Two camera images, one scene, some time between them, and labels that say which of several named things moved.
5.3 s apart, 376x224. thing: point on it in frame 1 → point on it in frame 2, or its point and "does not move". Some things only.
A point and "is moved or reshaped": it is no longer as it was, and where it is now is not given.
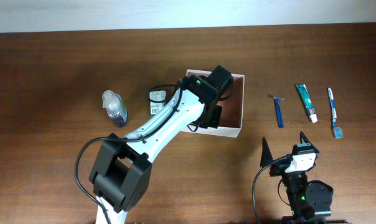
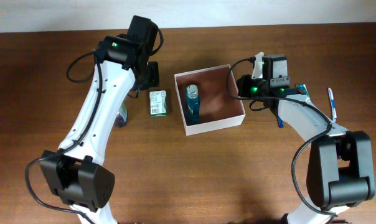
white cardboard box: x=230 y=124 is moved or reshaped
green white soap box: x=157 y=101 does not move
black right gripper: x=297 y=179 → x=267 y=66
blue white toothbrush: x=337 y=131 does not move
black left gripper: x=216 y=120 → x=154 y=77
